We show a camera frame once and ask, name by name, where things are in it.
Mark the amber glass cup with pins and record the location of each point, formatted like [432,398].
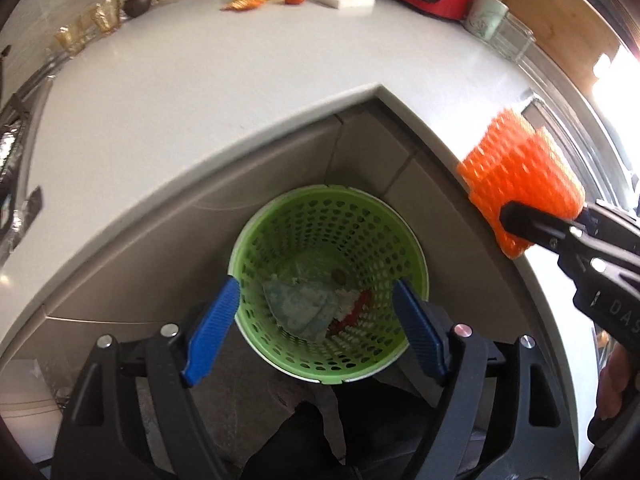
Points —
[71,38]
[106,16]

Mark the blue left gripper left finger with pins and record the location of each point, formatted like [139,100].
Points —
[208,334]

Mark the orange peel piece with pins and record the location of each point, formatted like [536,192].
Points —
[243,5]

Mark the orange foam fruit net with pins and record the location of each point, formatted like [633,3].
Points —
[516,163]

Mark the clear glass cup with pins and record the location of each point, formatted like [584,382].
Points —
[512,38]

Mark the person's right hand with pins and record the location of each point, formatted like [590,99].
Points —
[619,372]

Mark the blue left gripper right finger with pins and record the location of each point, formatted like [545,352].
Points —
[426,337]

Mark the red snack wrapper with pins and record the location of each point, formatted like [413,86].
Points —
[352,315]

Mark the gas stove top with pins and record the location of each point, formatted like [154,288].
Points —
[20,121]

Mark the dark brown clay cup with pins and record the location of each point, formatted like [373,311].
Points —
[136,8]

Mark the wooden cutting board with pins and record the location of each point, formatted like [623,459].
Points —
[572,33]

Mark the clear plastic bag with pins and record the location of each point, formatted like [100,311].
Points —
[314,265]

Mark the blue white towel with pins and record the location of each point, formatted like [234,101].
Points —
[304,310]

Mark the white green mug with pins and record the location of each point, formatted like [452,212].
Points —
[484,18]

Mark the green perforated trash basket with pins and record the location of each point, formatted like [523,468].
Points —
[372,244]

